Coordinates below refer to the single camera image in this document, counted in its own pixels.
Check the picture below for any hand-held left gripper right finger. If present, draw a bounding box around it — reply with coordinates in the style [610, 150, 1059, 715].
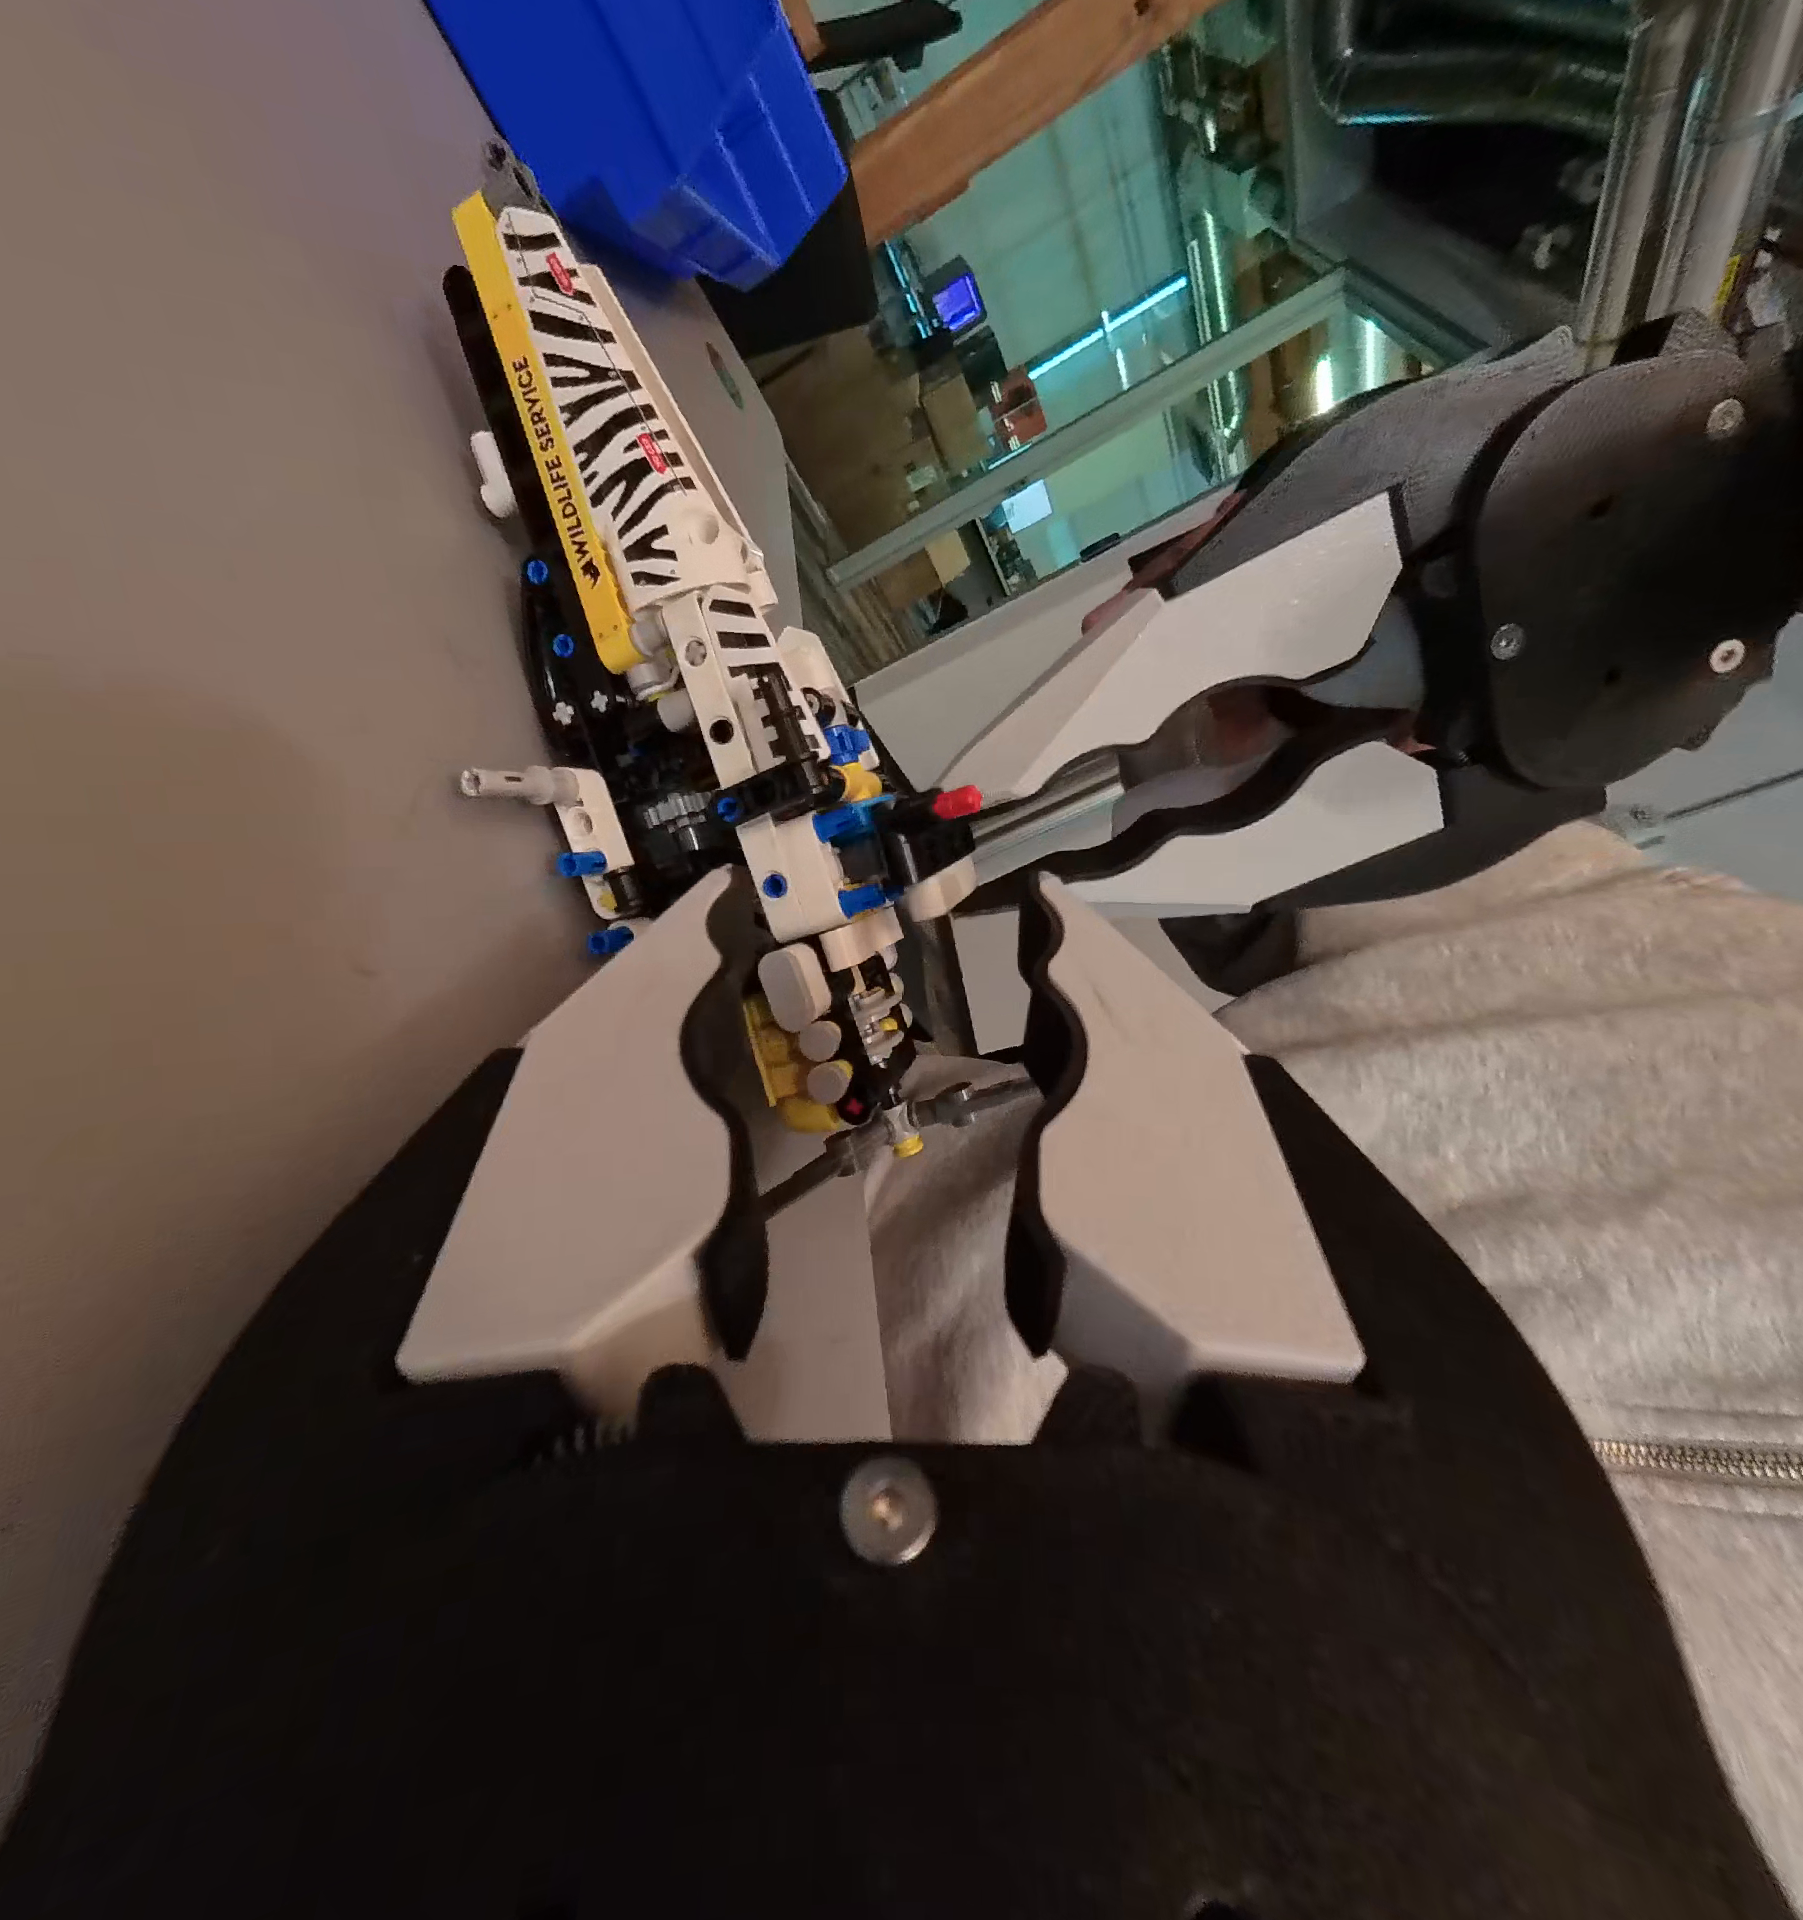
[1004, 872, 1368, 1399]

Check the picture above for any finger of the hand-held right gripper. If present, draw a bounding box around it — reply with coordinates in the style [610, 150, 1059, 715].
[938, 490, 1415, 798]
[1104, 735, 1452, 910]

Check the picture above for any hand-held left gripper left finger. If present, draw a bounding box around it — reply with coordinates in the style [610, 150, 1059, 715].
[396, 867, 768, 1420]

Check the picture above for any zebra striped lego helicopter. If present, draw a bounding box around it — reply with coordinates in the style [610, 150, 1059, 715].
[439, 141, 1134, 1208]

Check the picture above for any wooden beam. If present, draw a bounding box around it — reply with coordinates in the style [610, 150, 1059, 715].
[843, 0, 1235, 241]

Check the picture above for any blue plastic bin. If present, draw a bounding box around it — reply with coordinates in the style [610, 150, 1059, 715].
[419, 0, 855, 290]

